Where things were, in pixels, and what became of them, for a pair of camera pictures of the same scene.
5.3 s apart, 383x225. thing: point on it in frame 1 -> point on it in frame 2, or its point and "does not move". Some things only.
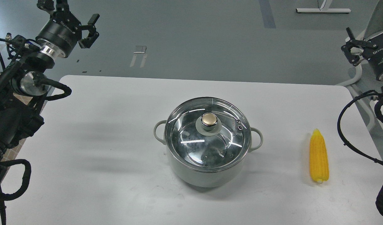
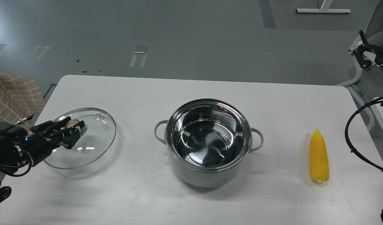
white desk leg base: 325,9 does not move
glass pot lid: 208,134 -> 100,128
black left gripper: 59,37 -> 39,144
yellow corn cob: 319,160 does not move
